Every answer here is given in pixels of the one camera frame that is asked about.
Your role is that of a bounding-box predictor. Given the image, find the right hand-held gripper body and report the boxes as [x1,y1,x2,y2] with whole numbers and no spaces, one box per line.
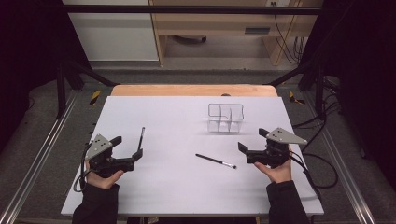
[247,127,308,169]

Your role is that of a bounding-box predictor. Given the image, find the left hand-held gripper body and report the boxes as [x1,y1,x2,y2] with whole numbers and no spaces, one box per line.
[85,133,136,179]

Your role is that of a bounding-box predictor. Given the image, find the black pen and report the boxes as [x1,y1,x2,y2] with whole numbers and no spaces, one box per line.
[194,153,238,170]

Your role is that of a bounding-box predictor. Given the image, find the clear plastic organizer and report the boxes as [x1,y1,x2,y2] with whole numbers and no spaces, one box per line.
[207,103,245,134]

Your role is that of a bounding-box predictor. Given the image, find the person's right hand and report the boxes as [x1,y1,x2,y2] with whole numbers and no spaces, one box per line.
[254,146,293,184]

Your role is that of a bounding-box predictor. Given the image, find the person's left hand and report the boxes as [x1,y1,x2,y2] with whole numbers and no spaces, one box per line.
[85,161,125,190]

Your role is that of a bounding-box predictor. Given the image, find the yellow black tape strip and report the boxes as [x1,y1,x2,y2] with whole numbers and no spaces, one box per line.
[287,91,306,105]
[89,90,103,107]

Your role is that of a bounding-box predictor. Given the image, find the white board sheet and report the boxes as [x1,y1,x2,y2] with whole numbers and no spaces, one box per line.
[60,95,325,217]

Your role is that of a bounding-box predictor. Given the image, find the wooden table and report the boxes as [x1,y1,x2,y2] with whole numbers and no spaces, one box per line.
[110,84,279,98]

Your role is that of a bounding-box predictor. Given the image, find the white cabinet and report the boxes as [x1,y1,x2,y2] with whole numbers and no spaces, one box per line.
[61,0,160,62]

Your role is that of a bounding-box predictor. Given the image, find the black curtain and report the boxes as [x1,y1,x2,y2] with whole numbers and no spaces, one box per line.
[298,0,396,191]
[0,0,92,153]

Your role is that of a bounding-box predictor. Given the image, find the wooden desk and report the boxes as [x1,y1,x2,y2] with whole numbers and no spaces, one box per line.
[148,0,324,67]

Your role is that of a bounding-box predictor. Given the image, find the wheeled stool base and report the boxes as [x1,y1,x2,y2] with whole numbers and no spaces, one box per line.
[172,35,208,45]

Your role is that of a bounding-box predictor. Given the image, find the left hand-held gripper cable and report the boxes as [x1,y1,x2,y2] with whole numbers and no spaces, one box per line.
[72,142,94,193]

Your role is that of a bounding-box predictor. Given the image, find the hand-held gripper cable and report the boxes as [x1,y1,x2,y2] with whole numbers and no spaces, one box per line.
[289,151,322,201]
[72,142,94,193]

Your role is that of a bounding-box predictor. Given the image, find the right hand-held gripper cable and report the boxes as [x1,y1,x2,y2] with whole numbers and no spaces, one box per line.
[289,151,322,201]

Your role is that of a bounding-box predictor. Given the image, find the black floor cables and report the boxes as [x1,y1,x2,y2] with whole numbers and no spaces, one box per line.
[291,75,343,189]

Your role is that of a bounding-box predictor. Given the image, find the aluminium rail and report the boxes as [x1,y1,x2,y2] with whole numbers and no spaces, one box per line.
[305,91,378,224]
[0,89,79,224]

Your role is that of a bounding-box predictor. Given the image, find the black metal frame strut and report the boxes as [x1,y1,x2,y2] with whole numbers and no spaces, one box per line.
[55,58,120,119]
[268,57,327,117]

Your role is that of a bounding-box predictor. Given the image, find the hanging black cables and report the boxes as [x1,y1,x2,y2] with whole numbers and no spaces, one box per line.
[270,1,308,65]

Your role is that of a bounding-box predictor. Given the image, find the black frame crossbar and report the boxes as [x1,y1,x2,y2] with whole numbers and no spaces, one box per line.
[61,4,325,16]

